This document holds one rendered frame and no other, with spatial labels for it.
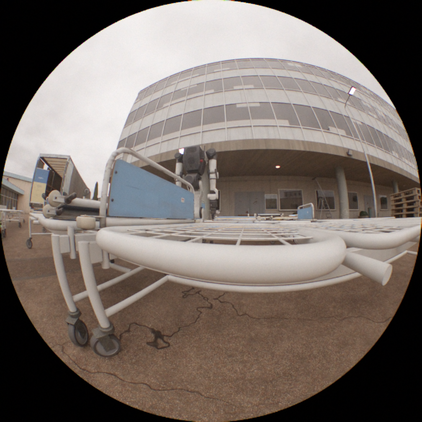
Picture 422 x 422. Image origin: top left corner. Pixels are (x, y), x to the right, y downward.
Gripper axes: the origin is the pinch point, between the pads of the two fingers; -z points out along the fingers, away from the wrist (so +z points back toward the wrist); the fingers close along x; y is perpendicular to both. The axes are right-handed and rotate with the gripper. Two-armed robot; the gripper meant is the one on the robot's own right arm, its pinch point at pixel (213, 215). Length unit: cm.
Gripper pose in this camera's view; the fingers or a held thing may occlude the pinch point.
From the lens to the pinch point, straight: 158.9
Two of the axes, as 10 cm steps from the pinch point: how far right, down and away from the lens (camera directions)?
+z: -0.2, -9.9, -1.3
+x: 1.9, -1.4, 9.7
